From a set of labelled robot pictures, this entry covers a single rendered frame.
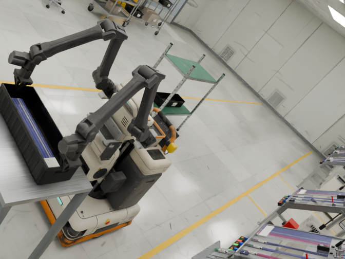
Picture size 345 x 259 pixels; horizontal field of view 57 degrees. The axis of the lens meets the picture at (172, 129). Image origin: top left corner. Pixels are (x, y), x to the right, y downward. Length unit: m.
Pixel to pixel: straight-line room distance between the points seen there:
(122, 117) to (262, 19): 10.01
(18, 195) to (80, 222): 0.83
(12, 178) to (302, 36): 10.35
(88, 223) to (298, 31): 9.87
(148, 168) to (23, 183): 0.90
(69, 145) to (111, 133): 0.64
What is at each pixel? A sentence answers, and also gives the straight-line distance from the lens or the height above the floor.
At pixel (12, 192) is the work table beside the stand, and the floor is 0.80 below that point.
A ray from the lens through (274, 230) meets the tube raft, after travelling 2.76.
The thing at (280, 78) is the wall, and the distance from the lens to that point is 11.13.
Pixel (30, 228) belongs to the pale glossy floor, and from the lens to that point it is 2.46.
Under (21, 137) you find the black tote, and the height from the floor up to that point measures 0.86.
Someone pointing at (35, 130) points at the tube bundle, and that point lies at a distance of 1.75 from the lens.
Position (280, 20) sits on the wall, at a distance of 11.47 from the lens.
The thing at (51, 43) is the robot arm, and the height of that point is 1.22.
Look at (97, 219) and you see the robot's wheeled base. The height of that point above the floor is 0.28.
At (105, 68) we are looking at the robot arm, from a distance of 1.91.
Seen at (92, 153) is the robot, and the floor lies 0.65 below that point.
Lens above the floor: 1.91
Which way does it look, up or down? 24 degrees down
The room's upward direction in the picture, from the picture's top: 40 degrees clockwise
